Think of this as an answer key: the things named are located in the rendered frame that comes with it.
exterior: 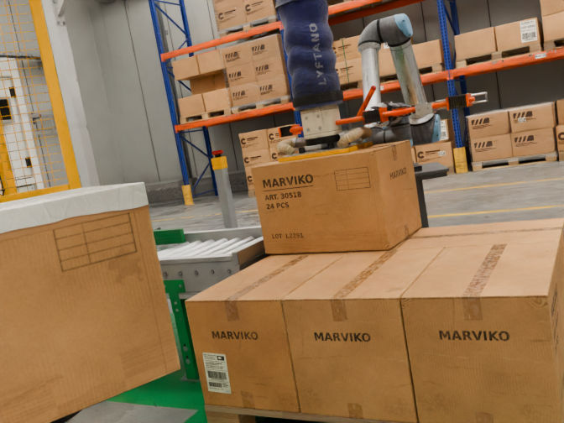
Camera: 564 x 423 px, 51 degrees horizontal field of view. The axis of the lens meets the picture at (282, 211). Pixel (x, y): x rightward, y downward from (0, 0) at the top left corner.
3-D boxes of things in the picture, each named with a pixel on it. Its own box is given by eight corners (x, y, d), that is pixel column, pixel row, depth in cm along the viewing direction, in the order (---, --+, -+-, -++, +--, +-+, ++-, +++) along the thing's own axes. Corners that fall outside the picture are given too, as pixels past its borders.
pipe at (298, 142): (279, 154, 258) (276, 141, 258) (303, 148, 280) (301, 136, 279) (350, 143, 242) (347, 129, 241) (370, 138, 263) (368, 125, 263)
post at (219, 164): (240, 320, 359) (210, 159, 346) (246, 315, 365) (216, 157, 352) (249, 320, 355) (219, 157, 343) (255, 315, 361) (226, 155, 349)
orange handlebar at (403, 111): (268, 138, 270) (266, 130, 270) (296, 133, 296) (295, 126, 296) (473, 103, 225) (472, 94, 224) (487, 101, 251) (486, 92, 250)
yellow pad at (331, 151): (278, 163, 257) (276, 151, 257) (288, 159, 266) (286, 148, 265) (349, 153, 241) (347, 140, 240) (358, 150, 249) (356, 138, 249)
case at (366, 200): (265, 254, 265) (250, 167, 260) (308, 234, 298) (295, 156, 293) (389, 249, 232) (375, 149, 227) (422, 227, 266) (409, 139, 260)
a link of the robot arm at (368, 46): (353, 21, 293) (359, 149, 278) (377, 14, 287) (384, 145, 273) (361, 31, 303) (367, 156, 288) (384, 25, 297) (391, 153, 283)
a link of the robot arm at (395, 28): (413, 136, 335) (378, 13, 294) (444, 131, 328) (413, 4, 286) (410, 152, 324) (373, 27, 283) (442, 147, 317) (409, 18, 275)
